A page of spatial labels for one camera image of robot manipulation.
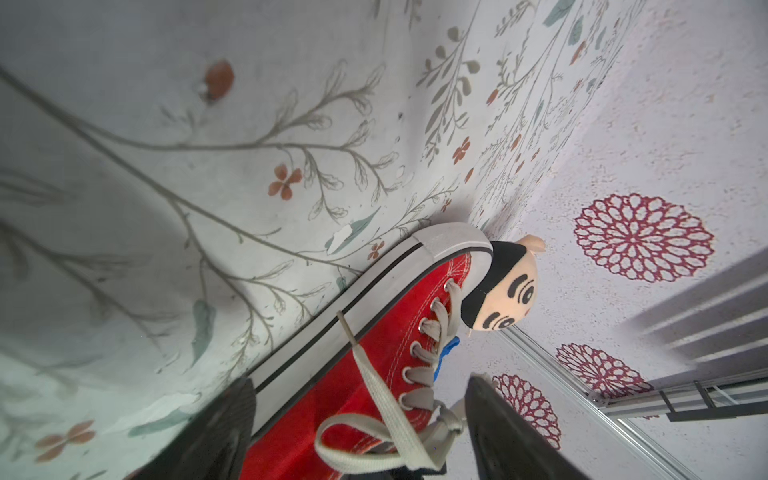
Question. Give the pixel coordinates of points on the grey wall shelf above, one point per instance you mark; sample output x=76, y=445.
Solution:
x=735, y=396

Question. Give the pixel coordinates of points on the red sneaker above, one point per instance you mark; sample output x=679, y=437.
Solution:
x=352, y=393

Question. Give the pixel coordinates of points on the plush doll head toy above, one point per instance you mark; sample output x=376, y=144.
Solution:
x=509, y=289

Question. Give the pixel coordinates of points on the blue cap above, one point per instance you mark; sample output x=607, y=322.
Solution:
x=445, y=350

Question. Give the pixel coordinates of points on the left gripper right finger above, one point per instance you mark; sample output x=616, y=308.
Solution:
x=505, y=445

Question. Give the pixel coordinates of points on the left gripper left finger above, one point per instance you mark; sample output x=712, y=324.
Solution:
x=214, y=444

